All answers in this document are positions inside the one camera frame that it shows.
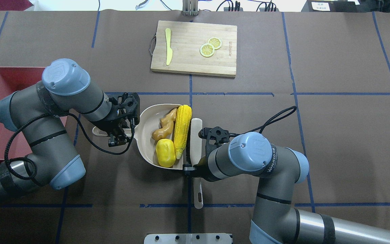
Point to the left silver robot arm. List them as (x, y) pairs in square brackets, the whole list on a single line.
[(40, 152)]

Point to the bamboo cutting board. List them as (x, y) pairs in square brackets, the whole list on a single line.
[(185, 42)]

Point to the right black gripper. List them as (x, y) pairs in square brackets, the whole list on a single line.
[(199, 170)]

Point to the yellow toy potato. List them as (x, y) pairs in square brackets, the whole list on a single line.
[(165, 152)]

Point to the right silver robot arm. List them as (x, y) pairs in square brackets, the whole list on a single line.
[(278, 169)]

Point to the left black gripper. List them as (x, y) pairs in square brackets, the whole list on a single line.
[(108, 126)]

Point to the lemon slice far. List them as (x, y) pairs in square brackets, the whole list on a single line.
[(215, 42)]

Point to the aluminium frame post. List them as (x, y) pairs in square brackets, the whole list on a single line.
[(190, 8)]

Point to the beige brush black bristles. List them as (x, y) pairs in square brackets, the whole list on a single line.
[(195, 154)]

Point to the beige plastic dustpan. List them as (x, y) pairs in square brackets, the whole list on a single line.
[(149, 122)]

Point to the lemon slice near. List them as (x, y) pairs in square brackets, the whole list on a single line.
[(207, 50)]

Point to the yellow-green plastic knife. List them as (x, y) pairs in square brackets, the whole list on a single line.
[(168, 36)]

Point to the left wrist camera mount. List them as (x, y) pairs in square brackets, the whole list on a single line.
[(125, 109)]

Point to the black box with label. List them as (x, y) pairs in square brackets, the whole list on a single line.
[(333, 6)]

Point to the yellow toy corn cob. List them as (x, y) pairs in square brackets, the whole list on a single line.
[(181, 130)]

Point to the lemon slice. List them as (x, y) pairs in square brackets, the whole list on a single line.
[(215, 42), (207, 50)]

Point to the pink cloth on stand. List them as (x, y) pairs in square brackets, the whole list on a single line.
[(14, 5)]

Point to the tan toy ginger root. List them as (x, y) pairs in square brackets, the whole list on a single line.
[(167, 126)]

